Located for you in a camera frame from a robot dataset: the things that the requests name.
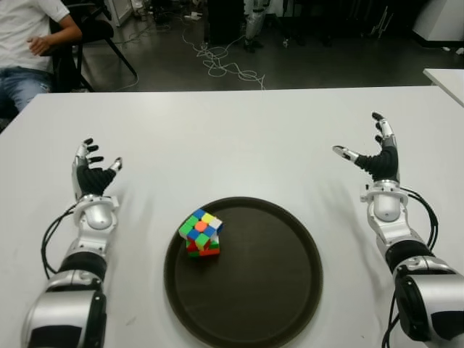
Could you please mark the robot left arm silver black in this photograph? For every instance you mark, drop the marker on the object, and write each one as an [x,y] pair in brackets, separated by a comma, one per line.
[96,217]

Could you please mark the black office chair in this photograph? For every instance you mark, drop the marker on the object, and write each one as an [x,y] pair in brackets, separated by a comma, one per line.
[98,30]

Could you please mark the robot right arm silver black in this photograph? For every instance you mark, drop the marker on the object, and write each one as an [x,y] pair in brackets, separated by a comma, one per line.
[386,206]

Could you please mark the white side table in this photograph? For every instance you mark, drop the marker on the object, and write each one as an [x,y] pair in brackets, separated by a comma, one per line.
[449,79]

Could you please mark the black cabinet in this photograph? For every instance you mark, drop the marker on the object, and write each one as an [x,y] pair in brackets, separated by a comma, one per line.
[224,21]

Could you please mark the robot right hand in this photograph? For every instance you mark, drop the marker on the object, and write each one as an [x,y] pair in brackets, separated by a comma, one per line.
[384,163]

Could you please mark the dark brown round plate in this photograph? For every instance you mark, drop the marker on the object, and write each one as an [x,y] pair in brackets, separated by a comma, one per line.
[253,282]

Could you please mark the seated person in white shirt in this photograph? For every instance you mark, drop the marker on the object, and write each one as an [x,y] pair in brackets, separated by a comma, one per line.
[21,29]

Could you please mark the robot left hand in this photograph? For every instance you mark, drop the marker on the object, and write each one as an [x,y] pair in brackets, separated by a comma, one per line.
[94,179]

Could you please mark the multicoloured Rubik's cube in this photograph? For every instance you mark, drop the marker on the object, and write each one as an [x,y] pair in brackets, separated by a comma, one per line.
[201,232]

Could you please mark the grey folding stand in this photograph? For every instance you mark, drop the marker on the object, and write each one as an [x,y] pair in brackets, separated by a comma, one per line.
[382,21]

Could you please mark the white power strip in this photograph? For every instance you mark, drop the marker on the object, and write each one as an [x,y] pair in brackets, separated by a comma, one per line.
[194,15]

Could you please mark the white cabinet with dark base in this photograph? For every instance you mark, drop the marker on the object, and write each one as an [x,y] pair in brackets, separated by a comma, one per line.
[442,18]

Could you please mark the white framed glass cabinet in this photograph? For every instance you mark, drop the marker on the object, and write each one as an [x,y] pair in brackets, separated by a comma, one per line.
[119,11]

